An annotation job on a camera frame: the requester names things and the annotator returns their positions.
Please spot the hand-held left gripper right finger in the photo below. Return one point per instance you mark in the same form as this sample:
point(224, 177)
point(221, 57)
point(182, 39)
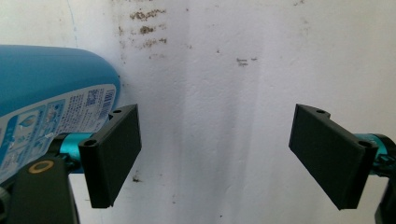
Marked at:
point(327, 155)

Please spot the blue bottle with white cap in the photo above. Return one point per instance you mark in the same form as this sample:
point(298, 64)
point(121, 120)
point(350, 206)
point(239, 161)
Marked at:
point(46, 102)

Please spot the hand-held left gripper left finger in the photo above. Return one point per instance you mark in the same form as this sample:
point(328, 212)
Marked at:
point(109, 158)

